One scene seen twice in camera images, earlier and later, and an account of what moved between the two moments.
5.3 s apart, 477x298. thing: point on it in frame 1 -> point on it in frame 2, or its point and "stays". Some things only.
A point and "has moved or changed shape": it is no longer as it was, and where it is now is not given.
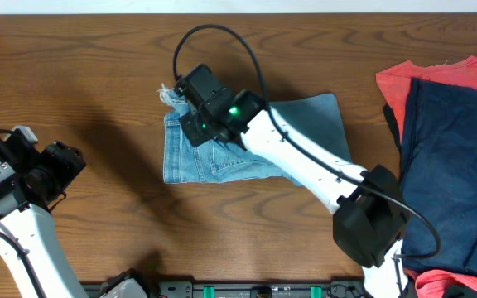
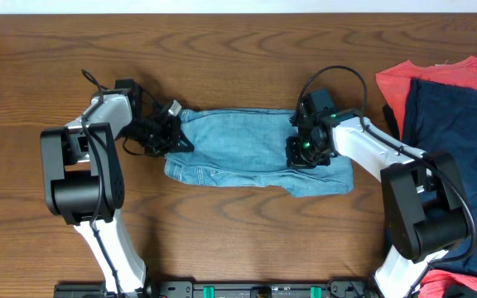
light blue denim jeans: [317, 117] has moved or changed shape
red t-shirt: [473, 72] stays
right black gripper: [195, 136] -> [296, 161]
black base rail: [150, 289] stays
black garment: [392, 122] stays
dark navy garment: [452, 170] stays
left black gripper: [65, 161] -> [169, 135]
